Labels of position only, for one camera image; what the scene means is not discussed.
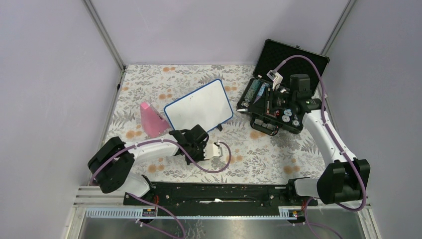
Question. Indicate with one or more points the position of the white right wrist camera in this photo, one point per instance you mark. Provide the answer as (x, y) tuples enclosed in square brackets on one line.
[(276, 78)]

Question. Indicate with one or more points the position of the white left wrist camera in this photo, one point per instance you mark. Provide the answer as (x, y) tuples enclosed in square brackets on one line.
[(212, 150)]

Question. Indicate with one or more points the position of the black poker chip case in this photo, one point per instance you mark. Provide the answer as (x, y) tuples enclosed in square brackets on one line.
[(300, 70)]

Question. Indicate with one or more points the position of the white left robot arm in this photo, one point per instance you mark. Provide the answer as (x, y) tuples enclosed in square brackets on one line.
[(111, 166)]

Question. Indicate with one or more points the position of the blue framed whiteboard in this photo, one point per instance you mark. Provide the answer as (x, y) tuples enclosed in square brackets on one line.
[(207, 106)]

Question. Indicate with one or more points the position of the left base wiring connector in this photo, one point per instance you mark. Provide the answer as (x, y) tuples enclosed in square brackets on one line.
[(149, 212)]

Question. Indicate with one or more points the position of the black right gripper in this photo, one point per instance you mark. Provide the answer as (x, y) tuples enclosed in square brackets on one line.
[(272, 94)]

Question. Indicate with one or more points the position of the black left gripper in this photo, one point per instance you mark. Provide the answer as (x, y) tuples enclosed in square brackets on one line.
[(201, 145)]

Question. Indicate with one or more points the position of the right base wiring connector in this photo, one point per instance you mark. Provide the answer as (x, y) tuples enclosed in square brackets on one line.
[(299, 214)]

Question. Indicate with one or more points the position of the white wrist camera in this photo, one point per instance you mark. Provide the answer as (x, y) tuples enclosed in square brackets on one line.
[(212, 150), (276, 78)]

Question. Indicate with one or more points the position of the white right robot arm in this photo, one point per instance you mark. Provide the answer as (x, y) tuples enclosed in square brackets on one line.
[(345, 177)]

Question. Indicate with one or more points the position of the base wiring connector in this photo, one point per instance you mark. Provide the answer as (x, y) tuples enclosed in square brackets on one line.
[(149, 212), (299, 214)]

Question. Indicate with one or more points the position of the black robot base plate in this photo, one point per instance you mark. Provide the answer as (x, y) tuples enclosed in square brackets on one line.
[(224, 200)]

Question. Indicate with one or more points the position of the pink triangular box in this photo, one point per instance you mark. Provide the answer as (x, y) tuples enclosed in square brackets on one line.
[(154, 124)]

